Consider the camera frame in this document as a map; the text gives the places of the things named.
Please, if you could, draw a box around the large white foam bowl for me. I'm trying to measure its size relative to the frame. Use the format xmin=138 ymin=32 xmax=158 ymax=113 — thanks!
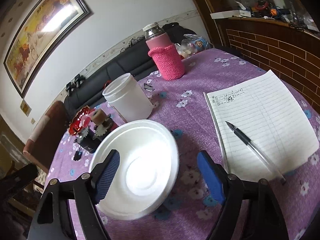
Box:
xmin=89 ymin=120 xmax=179 ymax=220

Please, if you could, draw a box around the dark wooden chair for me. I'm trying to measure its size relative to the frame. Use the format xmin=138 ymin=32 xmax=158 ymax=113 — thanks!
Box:
xmin=1 ymin=164 xmax=44 ymax=220

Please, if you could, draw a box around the black ballpoint pen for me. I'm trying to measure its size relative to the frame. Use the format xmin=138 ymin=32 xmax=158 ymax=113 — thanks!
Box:
xmin=225 ymin=121 xmax=286 ymax=185

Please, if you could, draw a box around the small black clip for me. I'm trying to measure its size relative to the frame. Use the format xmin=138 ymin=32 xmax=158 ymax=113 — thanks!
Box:
xmin=73 ymin=151 xmax=82 ymax=161

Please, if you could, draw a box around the brown pink armchair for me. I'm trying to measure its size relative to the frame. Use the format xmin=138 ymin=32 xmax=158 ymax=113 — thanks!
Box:
xmin=23 ymin=101 xmax=68 ymax=173

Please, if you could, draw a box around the far red glass plate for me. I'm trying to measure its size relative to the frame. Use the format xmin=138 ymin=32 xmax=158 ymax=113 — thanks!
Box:
xmin=68 ymin=106 xmax=91 ymax=135

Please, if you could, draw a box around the lined paper notepad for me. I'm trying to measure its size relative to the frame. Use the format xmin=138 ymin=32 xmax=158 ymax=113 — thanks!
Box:
xmin=204 ymin=70 xmax=319 ymax=181

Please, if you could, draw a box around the black leather sofa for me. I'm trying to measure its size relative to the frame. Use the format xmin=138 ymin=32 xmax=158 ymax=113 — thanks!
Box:
xmin=64 ymin=22 xmax=198 ymax=118

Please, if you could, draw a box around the purple floral tablecloth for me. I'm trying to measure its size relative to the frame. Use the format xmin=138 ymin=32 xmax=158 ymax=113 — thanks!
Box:
xmin=45 ymin=49 xmax=319 ymax=239

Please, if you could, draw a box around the white plastic jar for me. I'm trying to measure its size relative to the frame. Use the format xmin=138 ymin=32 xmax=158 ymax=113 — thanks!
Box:
xmin=103 ymin=73 xmax=153 ymax=122

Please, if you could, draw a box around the brick-pattern counter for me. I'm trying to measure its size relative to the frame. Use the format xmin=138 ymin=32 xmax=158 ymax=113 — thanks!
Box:
xmin=206 ymin=17 xmax=319 ymax=111

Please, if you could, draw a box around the pink knit-sleeved bottle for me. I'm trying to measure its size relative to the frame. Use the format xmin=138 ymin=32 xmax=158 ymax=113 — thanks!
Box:
xmin=143 ymin=22 xmax=185 ymax=81

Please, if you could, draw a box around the clear bag of toys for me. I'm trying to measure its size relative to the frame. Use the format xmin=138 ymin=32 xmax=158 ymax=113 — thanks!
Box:
xmin=175 ymin=34 xmax=213 ymax=59

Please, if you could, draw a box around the framed horse painting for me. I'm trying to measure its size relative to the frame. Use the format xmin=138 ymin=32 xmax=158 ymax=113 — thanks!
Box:
xmin=3 ymin=0 xmax=91 ymax=98

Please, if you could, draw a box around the yellow wall notice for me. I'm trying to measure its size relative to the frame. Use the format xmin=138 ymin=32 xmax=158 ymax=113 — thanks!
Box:
xmin=20 ymin=99 xmax=31 ymax=116

